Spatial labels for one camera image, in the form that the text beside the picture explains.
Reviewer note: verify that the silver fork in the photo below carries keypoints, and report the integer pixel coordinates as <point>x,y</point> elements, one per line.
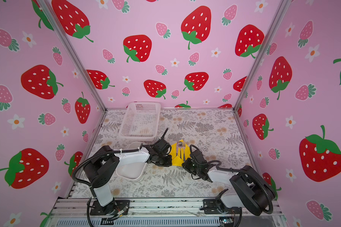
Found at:
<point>184,156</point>

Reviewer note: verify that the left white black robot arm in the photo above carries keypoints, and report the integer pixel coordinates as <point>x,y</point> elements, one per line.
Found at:
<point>100,168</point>

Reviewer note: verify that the white plastic tray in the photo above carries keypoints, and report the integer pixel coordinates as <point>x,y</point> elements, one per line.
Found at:
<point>132,164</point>

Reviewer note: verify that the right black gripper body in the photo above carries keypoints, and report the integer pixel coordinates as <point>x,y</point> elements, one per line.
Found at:
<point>188,165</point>

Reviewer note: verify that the yellow paper napkin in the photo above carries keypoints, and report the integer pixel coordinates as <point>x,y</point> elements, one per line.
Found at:
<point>176,160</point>

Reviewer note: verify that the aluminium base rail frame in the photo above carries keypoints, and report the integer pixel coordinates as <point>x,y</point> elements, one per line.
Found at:
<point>161,212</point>

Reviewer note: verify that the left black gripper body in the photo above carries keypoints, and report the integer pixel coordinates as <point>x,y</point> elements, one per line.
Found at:
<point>164,160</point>

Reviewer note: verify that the white perforated plastic basket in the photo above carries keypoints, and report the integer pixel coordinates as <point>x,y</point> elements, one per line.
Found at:
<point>140,122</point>

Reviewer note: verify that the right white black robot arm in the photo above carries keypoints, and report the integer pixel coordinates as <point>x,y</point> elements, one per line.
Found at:
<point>251,190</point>

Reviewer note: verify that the silver spoon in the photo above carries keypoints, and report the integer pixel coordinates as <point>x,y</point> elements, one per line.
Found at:
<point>180,144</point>

